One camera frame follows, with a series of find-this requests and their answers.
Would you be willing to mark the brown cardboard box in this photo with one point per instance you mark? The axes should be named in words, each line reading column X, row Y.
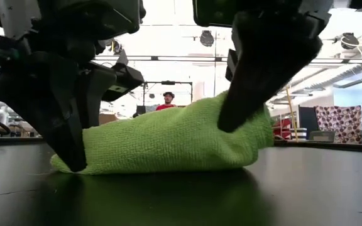
column 107, row 119

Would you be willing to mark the black round ceiling lamp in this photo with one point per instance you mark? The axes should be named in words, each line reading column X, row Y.
column 348, row 40
column 116, row 47
column 206, row 38

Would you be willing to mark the green microfibre towel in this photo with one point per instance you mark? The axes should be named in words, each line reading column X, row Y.
column 168, row 141

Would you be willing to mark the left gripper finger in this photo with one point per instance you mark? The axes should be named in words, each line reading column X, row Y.
column 96, row 91
column 55, row 103

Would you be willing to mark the black monitor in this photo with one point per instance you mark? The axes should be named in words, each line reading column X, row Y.
column 140, row 110

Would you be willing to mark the grey box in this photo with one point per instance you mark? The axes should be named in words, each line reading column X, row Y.
column 322, row 136

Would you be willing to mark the person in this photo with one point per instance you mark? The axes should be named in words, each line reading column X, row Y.
column 167, row 102

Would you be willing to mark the cloth with dark circles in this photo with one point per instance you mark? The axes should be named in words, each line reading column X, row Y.
column 341, row 122

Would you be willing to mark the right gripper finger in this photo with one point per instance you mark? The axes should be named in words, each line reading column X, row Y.
column 269, row 62

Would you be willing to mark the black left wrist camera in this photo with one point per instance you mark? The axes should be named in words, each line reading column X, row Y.
column 124, row 81

